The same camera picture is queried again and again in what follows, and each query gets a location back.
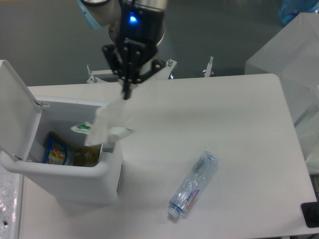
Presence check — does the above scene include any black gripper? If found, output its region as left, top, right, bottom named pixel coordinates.
left=102, top=0, right=165, bottom=100

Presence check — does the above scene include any white tissue wrapper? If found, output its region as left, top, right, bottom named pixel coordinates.
left=70, top=99, right=134, bottom=146

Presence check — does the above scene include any clear plastic water bottle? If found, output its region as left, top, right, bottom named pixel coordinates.
left=167, top=151, right=219, bottom=221

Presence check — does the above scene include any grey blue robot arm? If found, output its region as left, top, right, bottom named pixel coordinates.
left=78, top=0, right=167, bottom=100

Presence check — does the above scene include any white trash can lid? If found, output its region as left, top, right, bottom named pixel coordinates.
left=0, top=60, right=49, bottom=160

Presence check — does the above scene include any white trash can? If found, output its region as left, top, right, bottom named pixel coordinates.
left=0, top=97, right=123, bottom=204

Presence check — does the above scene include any blue snack packet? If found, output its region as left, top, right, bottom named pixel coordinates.
left=43, top=131, right=75, bottom=166

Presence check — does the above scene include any blue water jug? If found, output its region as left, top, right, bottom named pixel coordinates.
left=279, top=0, right=319, bottom=25

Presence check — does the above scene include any black device at edge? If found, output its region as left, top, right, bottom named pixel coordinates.
left=301, top=202, right=319, bottom=228

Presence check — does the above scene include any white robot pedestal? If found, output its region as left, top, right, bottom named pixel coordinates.
left=86, top=56, right=214, bottom=84

